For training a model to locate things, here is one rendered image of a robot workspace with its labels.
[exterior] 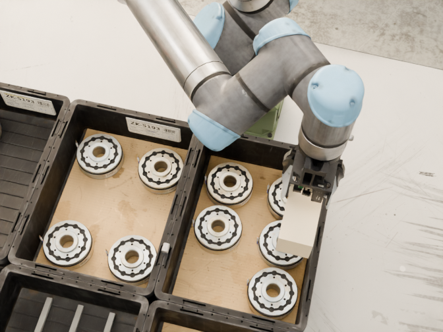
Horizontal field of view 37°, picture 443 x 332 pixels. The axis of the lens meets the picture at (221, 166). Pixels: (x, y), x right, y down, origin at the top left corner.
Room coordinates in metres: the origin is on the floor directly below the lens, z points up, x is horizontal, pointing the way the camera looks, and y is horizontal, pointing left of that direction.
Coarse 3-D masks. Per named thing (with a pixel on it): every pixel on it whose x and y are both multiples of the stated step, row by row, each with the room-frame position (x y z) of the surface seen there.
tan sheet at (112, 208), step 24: (144, 144) 0.75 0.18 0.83; (72, 168) 0.69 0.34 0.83; (72, 192) 0.63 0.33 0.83; (96, 192) 0.63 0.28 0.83; (120, 192) 0.63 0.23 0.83; (144, 192) 0.63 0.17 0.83; (72, 216) 0.57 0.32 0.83; (96, 216) 0.57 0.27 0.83; (120, 216) 0.57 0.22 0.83; (144, 216) 0.57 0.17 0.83; (96, 240) 0.51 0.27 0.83; (48, 264) 0.46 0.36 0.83; (96, 264) 0.46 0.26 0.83
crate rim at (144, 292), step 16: (112, 112) 0.78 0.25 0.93; (128, 112) 0.78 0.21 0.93; (64, 128) 0.74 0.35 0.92; (192, 144) 0.70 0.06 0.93; (48, 160) 0.65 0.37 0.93; (48, 176) 0.62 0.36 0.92; (176, 192) 0.59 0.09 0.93; (32, 208) 0.54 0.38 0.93; (176, 208) 0.55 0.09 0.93; (16, 240) 0.47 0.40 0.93; (160, 256) 0.44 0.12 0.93; (48, 272) 0.41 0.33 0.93; (64, 272) 0.41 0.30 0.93; (112, 288) 0.38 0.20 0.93; (128, 288) 0.38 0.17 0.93; (144, 288) 0.38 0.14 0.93
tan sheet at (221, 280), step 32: (224, 160) 0.72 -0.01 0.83; (256, 192) 0.64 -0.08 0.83; (192, 224) 0.56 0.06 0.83; (256, 224) 0.56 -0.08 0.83; (192, 256) 0.48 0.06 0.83; (224, 256) 0.49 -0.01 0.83; (256, 256) 0.49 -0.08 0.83; (192, 288) 0.41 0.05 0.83; (224, 288) 0.42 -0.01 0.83; (288, 320) 0.35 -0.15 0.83
